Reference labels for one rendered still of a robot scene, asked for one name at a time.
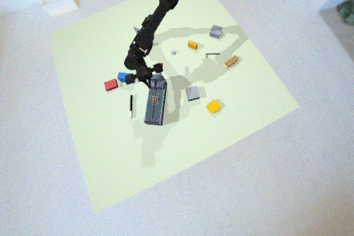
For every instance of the yellow square block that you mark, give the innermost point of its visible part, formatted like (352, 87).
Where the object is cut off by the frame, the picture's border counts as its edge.
(213, 106)

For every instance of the small yellow block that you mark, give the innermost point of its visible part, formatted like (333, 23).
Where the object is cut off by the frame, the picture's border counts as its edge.
(192, 45)

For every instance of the blue block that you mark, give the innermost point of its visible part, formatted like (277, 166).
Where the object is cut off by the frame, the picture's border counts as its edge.
(121, 77)

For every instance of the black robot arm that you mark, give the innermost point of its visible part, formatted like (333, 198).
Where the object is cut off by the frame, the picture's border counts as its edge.
(144, 38)

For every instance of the red rectangular block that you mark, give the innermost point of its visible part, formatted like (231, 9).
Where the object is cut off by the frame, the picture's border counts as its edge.
(111, 84)

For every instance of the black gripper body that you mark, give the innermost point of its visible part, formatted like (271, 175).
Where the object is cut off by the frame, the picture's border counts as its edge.
(156, 68)

